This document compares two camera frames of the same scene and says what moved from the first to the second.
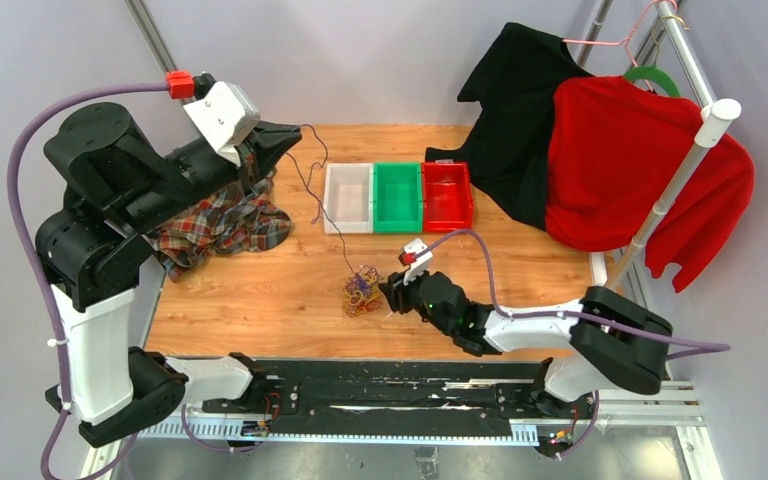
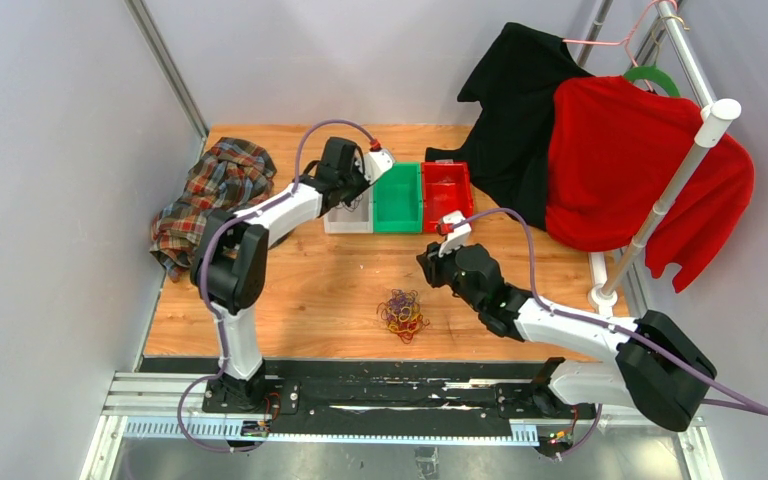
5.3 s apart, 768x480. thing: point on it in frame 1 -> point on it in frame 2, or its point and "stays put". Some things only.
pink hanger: [626, 39] stays put
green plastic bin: [397, 197] stays put
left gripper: [263, 149] -> [364, 183]
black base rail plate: [401, 393] stays put
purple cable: [318, 203] -> [353, 206]
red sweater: [614, 150] stays put
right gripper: [397, 292] -> [433, 263]
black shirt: [515, 82] stays put
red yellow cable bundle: [362, 291] -> [402, 313]
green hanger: [656, 73] stays put
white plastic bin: [349, 197] stays put
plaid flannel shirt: [233, 222] stays put
